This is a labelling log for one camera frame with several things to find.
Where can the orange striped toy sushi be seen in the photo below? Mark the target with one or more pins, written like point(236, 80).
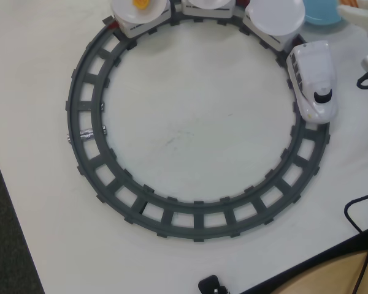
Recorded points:
point(351, 2)

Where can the light blue round dish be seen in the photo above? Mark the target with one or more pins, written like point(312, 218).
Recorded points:
point(319, 16)

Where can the white Shinkansen toy locomotive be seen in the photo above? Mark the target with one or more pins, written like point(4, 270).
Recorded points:
point(312, 67)

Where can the yellow tamago toy sushi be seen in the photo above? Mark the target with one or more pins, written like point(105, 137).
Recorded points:
point(141, 3)

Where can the white toy train wagon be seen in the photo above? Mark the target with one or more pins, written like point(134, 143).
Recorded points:
point(141, 29)
point(273, 40)
point(208, 13)

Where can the light wooden furniture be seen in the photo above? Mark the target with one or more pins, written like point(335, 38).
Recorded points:
point(325, 277)

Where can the gray circular toy train track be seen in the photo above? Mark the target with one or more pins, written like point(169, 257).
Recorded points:
point(89, 92)

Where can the silver foil tape piece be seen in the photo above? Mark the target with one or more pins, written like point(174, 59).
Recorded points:
point(86, 135)

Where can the black power adapter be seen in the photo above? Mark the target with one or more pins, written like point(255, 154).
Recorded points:
point(211, 284)

